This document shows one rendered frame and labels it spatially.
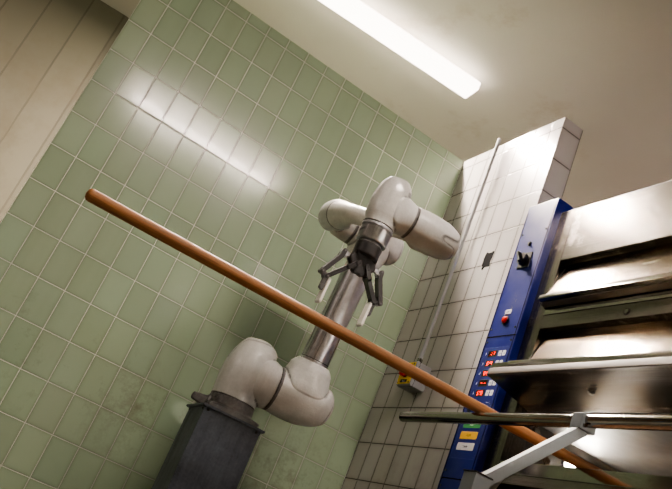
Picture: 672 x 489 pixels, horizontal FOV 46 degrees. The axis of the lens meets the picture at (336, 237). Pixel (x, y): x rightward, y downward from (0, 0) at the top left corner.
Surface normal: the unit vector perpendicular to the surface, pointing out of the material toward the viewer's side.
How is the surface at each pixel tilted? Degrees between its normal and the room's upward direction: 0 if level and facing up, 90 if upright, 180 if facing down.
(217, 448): 90
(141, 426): 90
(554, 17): 180
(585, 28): 180
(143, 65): 90
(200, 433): 90
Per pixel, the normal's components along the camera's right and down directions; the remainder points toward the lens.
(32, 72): 0.41, -0.22
